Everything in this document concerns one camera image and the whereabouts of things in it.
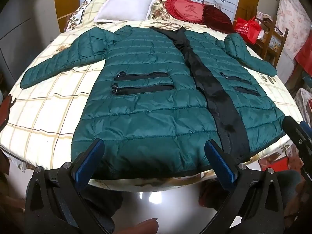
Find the grey cabinet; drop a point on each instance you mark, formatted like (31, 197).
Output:
(19, 29)

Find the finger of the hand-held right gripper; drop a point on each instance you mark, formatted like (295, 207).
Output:
(292, 129)

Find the red shopping bag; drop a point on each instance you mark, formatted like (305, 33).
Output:
(246, 30)

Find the person's left hand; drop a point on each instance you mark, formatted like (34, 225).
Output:
(143, 228)

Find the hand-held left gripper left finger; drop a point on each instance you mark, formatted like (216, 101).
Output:
(89, 158)

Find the white pillow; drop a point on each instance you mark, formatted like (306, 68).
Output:
(124, 4)

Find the wooden chair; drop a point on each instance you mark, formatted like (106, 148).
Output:
(280, 41)

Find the bed with checked sheet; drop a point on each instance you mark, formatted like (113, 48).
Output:
(48, 90)

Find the lace curtain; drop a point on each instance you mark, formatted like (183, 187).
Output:
(292, 17)

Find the red heart cushion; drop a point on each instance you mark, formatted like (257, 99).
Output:
(187, 9)

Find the green quilted jacket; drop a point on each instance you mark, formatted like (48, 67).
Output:
(146, 90)

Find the dark red velvet cushion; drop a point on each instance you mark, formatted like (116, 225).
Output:
(217, 17)

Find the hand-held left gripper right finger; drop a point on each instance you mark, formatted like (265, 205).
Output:
(220, 160)

